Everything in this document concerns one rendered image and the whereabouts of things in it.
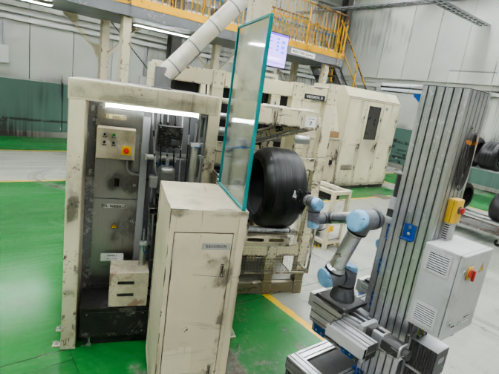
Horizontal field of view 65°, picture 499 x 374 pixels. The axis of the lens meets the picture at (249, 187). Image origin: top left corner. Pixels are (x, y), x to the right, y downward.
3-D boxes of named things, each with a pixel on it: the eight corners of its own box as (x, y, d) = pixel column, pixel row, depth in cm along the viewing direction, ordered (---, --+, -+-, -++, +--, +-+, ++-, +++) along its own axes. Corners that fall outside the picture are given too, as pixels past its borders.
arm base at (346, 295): (359, 300, 241) (362, 286, 238) (343, 306, 231) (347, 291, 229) (340, 289, 252) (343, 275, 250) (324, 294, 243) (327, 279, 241)
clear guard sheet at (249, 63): (242, 211, 200) (270, 12, 178) (217, 183, 250) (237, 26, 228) (245, 211, 200) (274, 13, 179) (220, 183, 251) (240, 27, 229)
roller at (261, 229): (243, 230, 287) (245, 233, 283) (245, 225, 285) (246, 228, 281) (287, 231, 298) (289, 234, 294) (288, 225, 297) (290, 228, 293)
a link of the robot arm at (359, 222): (341, 289, 233) (385, 217, 207) (323, 293, 225) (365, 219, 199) (330, 274, 242) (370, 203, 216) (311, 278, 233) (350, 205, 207)
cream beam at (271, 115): (246, 122, 295) (248, 102, 292) (237, 119, 318) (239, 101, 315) (317, 130, 315) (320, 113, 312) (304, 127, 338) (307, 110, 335)
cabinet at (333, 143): (298, 202, 738) (310, 136, 709) (278, 194, 781) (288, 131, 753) (330, 199, 793) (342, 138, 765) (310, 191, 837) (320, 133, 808)
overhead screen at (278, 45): (257, 64, 634) (262, 27, 621) (255, 64, 637) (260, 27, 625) (284, 69, 670) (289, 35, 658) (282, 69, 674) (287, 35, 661)
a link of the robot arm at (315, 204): (312, 212, 236) (314, 198, 234) (304, 208, 246) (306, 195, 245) (324, 212, 238) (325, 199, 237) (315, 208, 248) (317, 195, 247)
